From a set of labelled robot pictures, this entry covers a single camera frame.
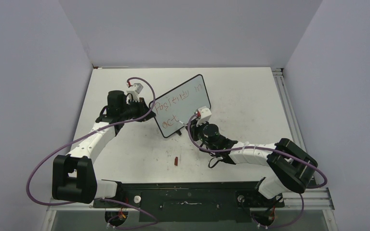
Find small black-framed whiteboard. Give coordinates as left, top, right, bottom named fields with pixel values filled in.
left=149, top=74, right=211, bottom=138

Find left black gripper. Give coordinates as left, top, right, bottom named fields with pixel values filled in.
left=120, top=97, right=155, bottom=122

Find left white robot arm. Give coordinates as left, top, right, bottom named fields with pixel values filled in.
left=52, top=90, right=156, bottom=207

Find aluminium frame rail right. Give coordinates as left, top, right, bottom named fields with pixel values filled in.
left=271, top=67, right=315, bottom=181

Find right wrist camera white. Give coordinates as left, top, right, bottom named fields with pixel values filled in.
left=196, top=106, right=212, bottom=126

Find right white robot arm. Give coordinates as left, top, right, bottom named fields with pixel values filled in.
left=187, top=120, right=318, bottom=206

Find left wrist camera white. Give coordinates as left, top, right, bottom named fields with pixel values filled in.
left=126, top=82, right=144, bottom=102

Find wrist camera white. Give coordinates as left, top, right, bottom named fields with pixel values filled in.
left=126, top=82, right=144, bottom=102
left=196, top=106, right=212, bottom=126

